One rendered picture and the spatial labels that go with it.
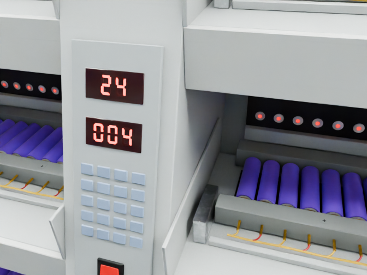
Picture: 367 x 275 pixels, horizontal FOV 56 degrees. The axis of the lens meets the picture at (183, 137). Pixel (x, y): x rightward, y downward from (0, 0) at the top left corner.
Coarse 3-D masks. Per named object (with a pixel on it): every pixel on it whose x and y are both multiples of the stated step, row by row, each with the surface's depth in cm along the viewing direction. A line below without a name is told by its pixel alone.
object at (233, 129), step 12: (228, 96) 43; (240, 96) 43; (24, 108) 53; (228, 108) 44; (240, 108) 43; (228, 120) 44; (240, 120) 43; (228, 132) 44; (240, 132) 44; (228, 144) 45; (276, 144) 43; (360, 156) 40
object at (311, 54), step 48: (192, 0) 23; (240, 0) 26; (288, 0) 28; (336, 0) 26; (192, 48) 23; (240, 48) 22; (288, 48) 22; (336, 48) 21; (288, 96) 23; (336, 96) 22
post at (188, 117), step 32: (64, 0) 25; (96, 0) 24; (128, 0) 23; (160, 0) 23; (64, 32) 25; (96, 32) 25; (128, 32) 24; (160, 32) 23; (64, 64) 26; (64, 96) 27; (192, 96) 28; (224, 96) 43; (64, 128) 27; (160, 128) 25; (192, 128) 29; (64, 160) 28; (160, 160) 26; (192, 160) 31; (64, 192) 29; (160, 192) 26; (160, 224) 27; (160, 256) 28
